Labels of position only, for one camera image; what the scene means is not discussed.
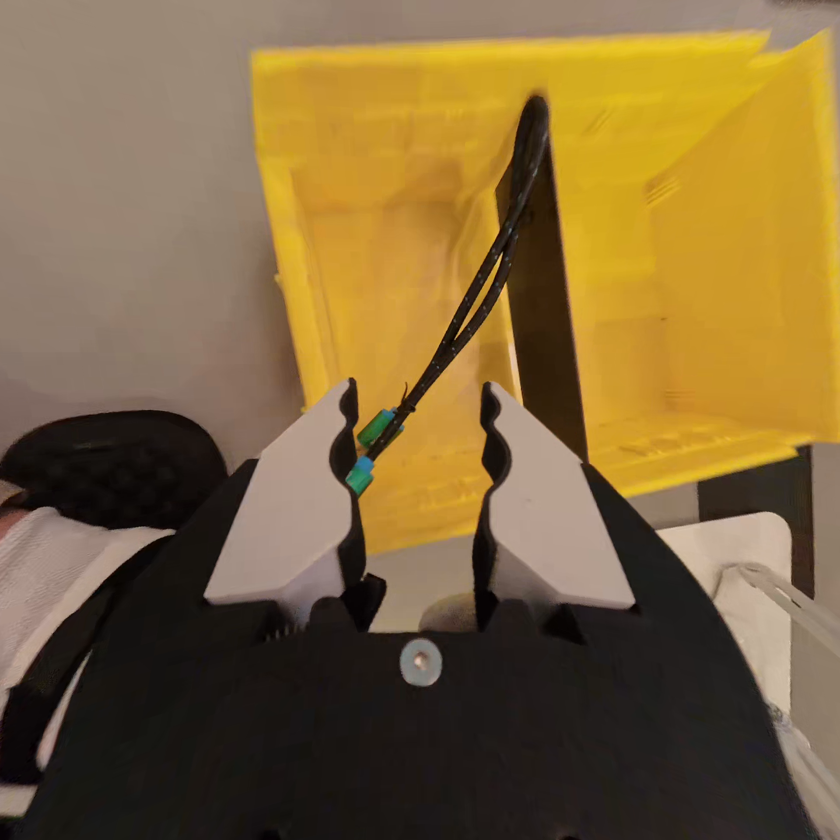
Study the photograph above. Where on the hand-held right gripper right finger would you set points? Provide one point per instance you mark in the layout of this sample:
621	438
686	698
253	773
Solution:
551	525

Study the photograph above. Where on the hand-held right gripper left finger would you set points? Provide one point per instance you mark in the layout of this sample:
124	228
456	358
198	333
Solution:
282	525

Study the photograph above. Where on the yellow plastic bin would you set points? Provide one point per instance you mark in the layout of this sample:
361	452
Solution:
394	262

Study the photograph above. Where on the person's left hand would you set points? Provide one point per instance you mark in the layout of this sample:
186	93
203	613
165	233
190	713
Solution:
46	577

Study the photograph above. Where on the wooden book stand white base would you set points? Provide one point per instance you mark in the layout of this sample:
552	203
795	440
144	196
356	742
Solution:
695	558

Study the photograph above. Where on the black textured cushion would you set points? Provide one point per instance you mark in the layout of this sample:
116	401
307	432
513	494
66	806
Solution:
111	466

